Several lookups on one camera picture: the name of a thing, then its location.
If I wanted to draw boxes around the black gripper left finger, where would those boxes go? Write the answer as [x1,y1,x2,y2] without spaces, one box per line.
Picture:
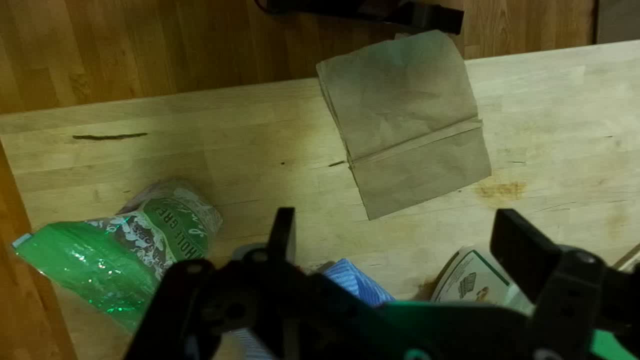
[121,206,321,360]

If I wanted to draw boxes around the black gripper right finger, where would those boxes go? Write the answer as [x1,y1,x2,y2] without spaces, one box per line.
[489,209,640,360]

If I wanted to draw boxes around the black camera stand base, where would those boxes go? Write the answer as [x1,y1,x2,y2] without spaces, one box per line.
[254,0,466,36]

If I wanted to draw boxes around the green plastic snack bag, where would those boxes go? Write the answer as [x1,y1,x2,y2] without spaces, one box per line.
[10,178,225,335]

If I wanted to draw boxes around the blue paper towel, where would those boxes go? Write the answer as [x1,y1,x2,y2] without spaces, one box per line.
[321,257,395,311]

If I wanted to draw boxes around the green-lidded clear plastic container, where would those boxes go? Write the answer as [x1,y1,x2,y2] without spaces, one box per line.
[372,246,640,360]

